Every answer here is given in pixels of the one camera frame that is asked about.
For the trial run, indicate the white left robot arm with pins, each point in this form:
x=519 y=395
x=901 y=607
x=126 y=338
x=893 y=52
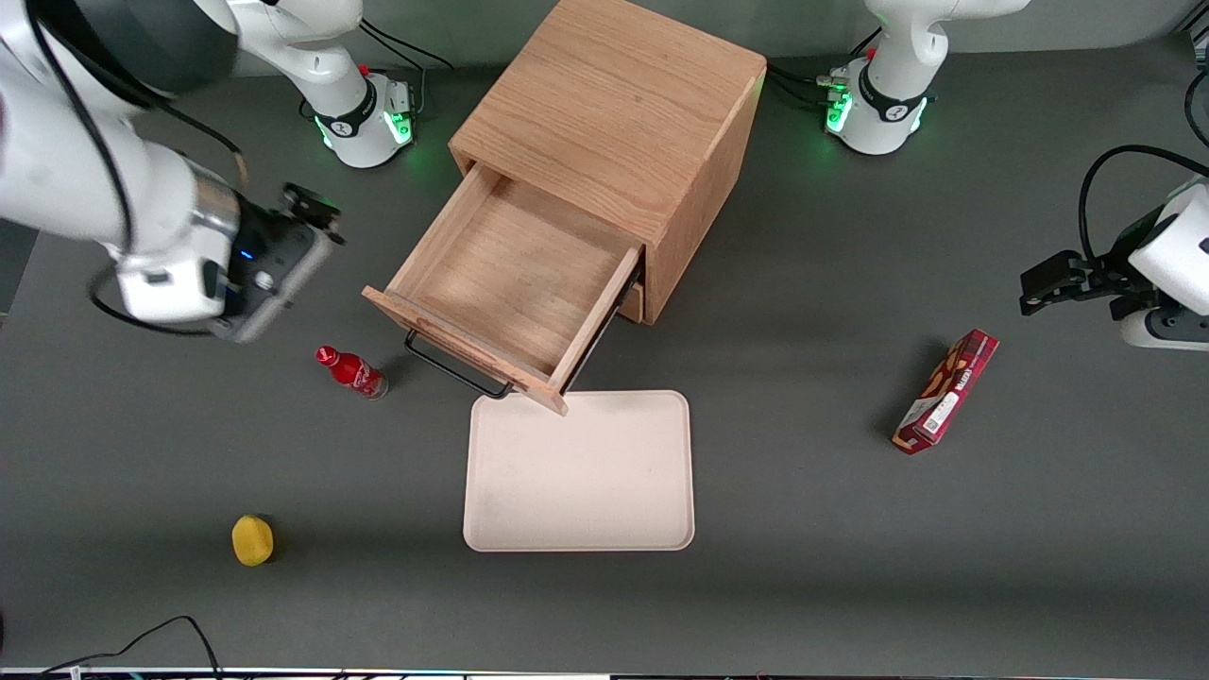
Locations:
x=897 y=57

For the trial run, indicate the red soda bottle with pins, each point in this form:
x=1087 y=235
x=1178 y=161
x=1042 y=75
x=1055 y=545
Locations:
x=351 y=371

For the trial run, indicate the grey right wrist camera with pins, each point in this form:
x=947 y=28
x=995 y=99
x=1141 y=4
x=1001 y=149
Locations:
x=283 y=295

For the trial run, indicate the yellow lemon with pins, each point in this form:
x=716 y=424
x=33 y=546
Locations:
x=252 y=540

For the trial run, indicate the wooden drawer with tray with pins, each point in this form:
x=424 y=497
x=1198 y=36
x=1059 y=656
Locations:
x=510 y=274

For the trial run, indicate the wooden drawer front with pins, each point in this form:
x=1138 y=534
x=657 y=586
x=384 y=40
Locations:
x=631 y=302

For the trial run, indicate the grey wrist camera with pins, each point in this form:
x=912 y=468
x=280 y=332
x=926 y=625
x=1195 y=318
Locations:
x=1171 y=331
x=283 y=295

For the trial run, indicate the wooden drawer cabinet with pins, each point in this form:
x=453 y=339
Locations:
x=614 y=104

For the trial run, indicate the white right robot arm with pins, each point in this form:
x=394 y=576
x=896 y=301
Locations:
x=94 y=179

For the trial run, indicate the beige plastic tray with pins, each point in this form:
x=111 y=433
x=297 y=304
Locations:
x=578 y=470

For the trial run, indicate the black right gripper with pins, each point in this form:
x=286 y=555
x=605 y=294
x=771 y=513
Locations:
x=267 y=238

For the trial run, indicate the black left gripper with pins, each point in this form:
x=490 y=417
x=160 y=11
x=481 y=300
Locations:
x=1113 y=275

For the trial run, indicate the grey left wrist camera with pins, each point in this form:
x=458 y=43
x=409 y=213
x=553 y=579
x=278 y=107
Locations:
x=1171 y=331

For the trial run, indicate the red tartan cookie box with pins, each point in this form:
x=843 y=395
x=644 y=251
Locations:
x=947 y=392

